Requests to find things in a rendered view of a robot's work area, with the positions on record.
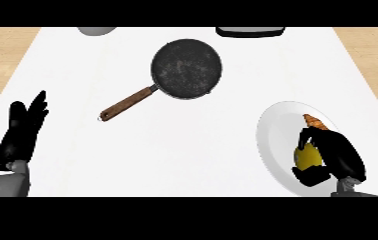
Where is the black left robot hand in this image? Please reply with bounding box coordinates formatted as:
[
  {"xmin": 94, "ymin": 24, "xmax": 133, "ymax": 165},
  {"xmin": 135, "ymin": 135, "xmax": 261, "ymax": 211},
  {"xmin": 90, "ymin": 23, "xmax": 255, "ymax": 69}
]
[{"xmin": 0, "ymin": 90, "xmax": 50, "ymax": 171}]

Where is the black pan with wooden handle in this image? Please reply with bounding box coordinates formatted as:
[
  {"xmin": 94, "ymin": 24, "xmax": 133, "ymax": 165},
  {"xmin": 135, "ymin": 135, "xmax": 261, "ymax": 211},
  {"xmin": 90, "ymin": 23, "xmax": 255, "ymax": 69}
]
[{"xmin": 97, "ymin": 38, "xmax": 224, "ymax": 123}]

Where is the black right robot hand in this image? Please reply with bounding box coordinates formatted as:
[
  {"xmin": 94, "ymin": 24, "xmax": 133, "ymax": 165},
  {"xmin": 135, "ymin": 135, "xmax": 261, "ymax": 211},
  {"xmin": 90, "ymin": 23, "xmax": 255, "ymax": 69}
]
[{"xmin": 291, "ymin": 127, "xmax": 367, "ymax": 188}]

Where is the yellow lemon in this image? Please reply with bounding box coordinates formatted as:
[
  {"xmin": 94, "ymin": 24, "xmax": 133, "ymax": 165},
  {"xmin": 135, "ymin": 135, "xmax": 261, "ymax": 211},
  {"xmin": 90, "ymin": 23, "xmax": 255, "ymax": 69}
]
[{"xmin": 292, "ymin": 141, "xmax": 324, "ymax": 170}]

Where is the white plate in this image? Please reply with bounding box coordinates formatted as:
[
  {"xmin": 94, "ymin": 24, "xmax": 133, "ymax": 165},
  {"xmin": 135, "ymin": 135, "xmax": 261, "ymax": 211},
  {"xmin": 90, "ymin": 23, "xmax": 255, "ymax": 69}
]
[{"xmin": 255, "ymin": 100, "xmax": 378, "ymax": 198}]

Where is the orange croissant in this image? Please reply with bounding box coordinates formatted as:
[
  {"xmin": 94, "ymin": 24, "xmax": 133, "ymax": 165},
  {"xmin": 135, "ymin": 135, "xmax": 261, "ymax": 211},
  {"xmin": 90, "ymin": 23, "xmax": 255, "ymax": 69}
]
[{"xmin": 301, "ymin": 113, "xmax": 330, "ymax": 132}]

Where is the grey round bowl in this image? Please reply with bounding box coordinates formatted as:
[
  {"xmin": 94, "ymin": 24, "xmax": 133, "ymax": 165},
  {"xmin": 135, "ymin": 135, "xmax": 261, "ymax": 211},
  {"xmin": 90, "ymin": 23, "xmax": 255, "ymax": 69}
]
[{"xmin": 75, "ymin": 27, "xmax": 118, "ymax": 37}]

